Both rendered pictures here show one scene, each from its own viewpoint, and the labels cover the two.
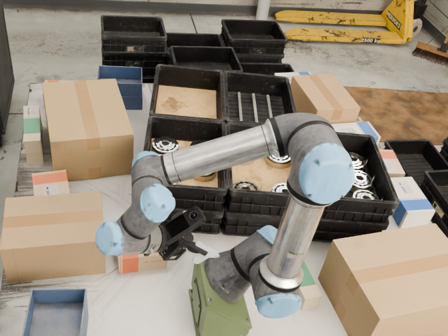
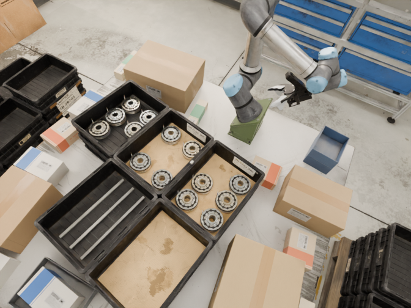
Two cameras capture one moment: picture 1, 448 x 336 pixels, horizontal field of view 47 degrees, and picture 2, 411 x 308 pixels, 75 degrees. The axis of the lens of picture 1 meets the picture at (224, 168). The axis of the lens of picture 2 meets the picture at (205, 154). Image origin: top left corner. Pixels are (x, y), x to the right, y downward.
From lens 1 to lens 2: 194 cm
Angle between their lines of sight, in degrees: 76
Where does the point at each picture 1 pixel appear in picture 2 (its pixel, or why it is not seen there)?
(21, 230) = (339, 197)
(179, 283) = (251, 151)
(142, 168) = (327, 71)
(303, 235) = not seen: hidden behind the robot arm
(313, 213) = not seen: hidden behind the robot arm
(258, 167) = (160, 166)
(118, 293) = (283, 164)
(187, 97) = (134, 285)
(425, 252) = (150, 63)
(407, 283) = (177, 60)
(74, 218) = (306, 188)
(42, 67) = not seen: outside the picture
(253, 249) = (247, 85)
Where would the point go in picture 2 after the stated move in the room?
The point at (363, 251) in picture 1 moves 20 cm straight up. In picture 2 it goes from (177, 79) to (177, 50)
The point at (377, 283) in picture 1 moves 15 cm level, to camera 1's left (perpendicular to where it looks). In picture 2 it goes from (189, 67) to (207, 81)
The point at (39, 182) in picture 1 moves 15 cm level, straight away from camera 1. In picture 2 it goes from (308, 256) to (303, 291)
